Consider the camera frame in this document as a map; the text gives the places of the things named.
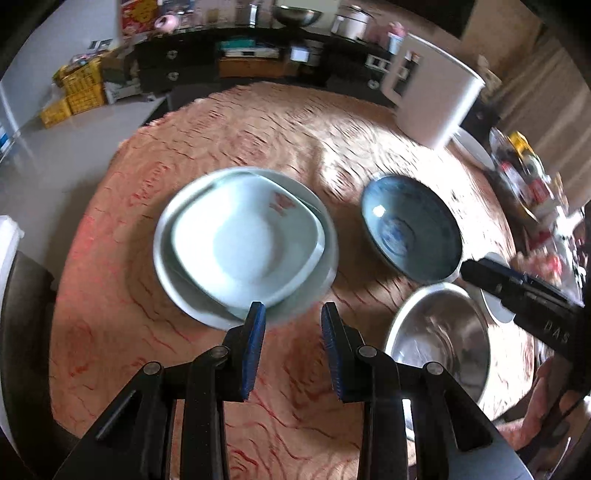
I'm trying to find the glass dome with flowers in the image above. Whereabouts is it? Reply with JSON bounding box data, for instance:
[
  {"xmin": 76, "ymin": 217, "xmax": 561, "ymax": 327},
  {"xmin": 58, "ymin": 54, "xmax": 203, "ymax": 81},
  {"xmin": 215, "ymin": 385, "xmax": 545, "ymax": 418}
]
[{"xmin": 517, "ymin": 217, "xmax": 585, "ymax": 296}]

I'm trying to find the stainless steel bowl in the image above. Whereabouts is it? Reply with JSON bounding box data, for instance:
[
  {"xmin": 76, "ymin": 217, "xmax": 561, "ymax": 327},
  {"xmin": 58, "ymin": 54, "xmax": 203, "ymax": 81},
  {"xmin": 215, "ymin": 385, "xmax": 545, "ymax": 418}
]
[{"xmin": 384, "ymin": 282, "xmax": 491, "ymax": 441}]

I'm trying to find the beige curtain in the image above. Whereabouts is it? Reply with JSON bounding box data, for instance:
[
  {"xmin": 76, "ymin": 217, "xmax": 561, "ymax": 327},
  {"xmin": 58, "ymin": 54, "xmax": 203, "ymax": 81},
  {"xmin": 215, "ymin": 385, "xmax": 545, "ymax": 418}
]
[{"xmin": 496, "ymin": 41, "xmax": 591, "ymax": 204}]

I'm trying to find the black cabinet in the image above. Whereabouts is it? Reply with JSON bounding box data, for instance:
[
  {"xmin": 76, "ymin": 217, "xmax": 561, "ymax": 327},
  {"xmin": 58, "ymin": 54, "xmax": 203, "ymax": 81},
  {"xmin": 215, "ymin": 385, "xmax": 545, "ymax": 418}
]
[{"xmin": 134, "ymin": 25, "xmax": 402, "ymax": 109}]

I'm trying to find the rose pattern tablecloth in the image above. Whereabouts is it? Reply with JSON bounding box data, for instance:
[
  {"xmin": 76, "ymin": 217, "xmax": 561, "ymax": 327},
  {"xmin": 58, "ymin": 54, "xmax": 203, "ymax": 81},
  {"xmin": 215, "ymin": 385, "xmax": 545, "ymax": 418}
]
[{"xmin": 48, "ymin": 82, "xmax": 541, "ymax": 480}]

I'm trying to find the white water pitcher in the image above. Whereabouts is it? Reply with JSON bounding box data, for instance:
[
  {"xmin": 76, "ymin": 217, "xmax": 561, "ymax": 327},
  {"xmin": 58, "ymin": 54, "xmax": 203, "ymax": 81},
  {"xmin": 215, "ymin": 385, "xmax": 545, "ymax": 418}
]
[{"xmin": 381, "ymin": 32, "xmax": 486, "ymax": 151}]

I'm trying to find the white rice cooker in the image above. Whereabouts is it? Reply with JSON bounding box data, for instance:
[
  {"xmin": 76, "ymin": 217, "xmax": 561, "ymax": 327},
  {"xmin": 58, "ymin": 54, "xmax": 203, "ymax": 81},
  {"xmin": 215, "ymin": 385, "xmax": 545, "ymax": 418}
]
[{"xmin": 331, "ymin": 4, "xmax": 375, "ymax": 41}]

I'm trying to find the round green white container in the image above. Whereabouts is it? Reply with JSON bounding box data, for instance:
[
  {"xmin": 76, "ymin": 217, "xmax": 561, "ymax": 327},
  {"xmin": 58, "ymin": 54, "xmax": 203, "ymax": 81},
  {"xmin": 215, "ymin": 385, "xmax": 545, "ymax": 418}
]
[{"xmin": 522, "ymin": 152, "xmax": 546, "ymax": 178}]

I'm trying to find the white and brown chair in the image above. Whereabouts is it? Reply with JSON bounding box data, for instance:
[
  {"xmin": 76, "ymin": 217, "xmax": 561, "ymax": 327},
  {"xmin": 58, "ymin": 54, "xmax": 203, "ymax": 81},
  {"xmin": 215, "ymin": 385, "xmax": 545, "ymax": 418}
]
[{"xmin": 0, "ymin": 215, "xmax": 70, "ymax": 462}]

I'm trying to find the steel container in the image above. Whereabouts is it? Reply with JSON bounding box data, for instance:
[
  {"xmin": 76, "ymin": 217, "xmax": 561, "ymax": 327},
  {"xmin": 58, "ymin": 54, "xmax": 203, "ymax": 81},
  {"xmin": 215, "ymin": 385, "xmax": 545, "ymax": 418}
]
[{"xmin": 235, "ymin": 2, "xmax": 259, "ymax": 26}]

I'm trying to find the small white bowl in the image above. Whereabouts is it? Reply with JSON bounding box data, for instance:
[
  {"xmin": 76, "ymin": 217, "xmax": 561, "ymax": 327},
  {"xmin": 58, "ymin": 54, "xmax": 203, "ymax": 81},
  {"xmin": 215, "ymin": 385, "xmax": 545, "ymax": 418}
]
[{"xmin": 479, "ymin": 252, "xmax": 515, "ymax": 325}]

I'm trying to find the red printed box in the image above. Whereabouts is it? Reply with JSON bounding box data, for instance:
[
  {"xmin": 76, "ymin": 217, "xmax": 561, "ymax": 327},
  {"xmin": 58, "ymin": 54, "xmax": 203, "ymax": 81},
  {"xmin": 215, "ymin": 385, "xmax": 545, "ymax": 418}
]
[{"xmin": 121, "ymin": 0, "xmax": 160, "ymax": 38}]

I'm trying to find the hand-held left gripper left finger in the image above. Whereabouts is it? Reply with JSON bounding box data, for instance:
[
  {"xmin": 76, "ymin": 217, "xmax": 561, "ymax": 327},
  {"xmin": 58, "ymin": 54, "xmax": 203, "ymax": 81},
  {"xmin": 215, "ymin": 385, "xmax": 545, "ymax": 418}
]
[{"xmin": 55, "ymin": 301, "xmax": 267, "ymax": 480}]

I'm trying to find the yellow plastic crate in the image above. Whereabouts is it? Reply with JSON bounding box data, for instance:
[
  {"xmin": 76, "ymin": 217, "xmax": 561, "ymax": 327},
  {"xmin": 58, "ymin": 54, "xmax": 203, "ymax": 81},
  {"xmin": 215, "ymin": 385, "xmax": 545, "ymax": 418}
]
[
  {"xmin": 39, "ymin": 99, "xmax": 72, "ymax": 127},
  {"xmin": 53, "ymin": 59, "xmax": 103, "ymax": 95},
  {"xmin": 65, "ymin": 83, "xmax": 106, "ymax": 114}
]

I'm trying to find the blue patterned ceramic bowl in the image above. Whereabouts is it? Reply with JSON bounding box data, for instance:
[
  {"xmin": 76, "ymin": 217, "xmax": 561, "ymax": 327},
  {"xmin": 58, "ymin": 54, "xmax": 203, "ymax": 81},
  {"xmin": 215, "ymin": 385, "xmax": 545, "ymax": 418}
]
[{"xmin": 360, "ymin": 173, "xmax": 464, "ymax": 283}]

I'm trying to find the white oval plate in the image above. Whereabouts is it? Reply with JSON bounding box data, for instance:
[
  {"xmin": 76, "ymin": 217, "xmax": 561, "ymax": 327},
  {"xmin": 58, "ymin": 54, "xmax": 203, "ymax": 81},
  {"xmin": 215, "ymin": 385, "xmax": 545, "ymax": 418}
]
[{"xmin": 450, "ymin": 127, "xmax": 496, "ymax": 171}]

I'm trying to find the steel mixing bowl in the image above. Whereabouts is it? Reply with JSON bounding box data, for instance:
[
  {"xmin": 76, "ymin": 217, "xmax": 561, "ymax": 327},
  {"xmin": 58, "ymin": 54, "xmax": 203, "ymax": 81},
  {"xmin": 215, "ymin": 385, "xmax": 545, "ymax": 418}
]
[{"xmin": 271, "ymin": 4, "xmax": 323, "ymax": 27}]

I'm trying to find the clutter of bottles and packets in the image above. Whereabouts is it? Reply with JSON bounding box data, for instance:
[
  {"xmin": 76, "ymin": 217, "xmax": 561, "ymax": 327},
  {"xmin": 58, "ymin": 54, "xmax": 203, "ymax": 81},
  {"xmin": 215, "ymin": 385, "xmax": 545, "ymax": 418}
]
[{"xmin": 489, "ymin": 129, "xmax": 568, "ymax": 222}]

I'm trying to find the pale green square plate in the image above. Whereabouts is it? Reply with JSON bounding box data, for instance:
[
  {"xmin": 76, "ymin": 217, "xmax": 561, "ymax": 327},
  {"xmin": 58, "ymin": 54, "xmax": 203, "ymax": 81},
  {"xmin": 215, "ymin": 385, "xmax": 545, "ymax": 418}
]
[{"xmin": 168, "ymin": 170, "xmax": 328, "ymax": 320}]

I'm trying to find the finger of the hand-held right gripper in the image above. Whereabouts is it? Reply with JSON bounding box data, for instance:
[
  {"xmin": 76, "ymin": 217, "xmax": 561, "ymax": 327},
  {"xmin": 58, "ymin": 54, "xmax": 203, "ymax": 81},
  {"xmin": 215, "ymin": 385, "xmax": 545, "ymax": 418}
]
[{"xmin": 461, "ymin": 257, "xmax": 579, "ymax": 315}]

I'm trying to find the white round plate cursive print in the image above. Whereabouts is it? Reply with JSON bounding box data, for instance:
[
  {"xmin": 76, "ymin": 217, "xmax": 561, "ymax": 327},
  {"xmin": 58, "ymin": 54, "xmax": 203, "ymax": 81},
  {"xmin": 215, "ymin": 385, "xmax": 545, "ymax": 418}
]
[{"xmin": 153, "ymin": 167, "xmax": 338, "ymax": 329}]

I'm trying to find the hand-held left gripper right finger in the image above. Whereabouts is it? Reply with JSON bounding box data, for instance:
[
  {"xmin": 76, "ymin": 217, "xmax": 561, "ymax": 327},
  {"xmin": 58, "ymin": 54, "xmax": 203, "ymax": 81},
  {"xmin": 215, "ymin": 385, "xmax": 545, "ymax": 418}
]
[{"xmin": 321, "ymin": 302, "xmax": 527, "ymax": 480}]

